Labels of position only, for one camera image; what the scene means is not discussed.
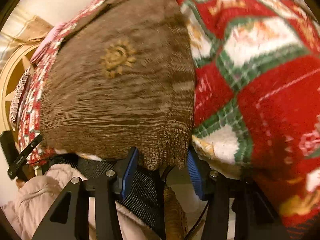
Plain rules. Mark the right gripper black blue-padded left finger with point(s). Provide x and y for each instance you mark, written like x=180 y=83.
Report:
x=68 y=216

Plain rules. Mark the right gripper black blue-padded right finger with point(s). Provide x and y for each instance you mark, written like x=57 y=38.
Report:
x=255 y=217

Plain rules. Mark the brown knit sweater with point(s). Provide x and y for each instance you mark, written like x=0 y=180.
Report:
x=123 y=77

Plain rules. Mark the person's left hand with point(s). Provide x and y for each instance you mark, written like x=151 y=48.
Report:
x=26 y=173

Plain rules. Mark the pink padded jacket sleeve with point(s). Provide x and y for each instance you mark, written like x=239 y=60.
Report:
x=37 y=195

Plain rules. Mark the striped pillow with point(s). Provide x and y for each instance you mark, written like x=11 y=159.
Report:
x=18 y=95

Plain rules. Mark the dark striped trousers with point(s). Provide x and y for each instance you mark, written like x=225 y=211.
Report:
x=146 y=196

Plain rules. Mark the cream wooden headboard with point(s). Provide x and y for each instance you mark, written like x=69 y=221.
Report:
x=11 y=73

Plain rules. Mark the beige patterned curtain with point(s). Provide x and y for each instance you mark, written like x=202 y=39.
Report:
x=21 y=28

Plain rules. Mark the pink pillow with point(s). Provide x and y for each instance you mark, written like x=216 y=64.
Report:
x=44 y=45

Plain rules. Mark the red Christmas patchwork blanket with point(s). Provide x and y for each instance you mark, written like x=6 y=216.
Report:
x=257 y=99

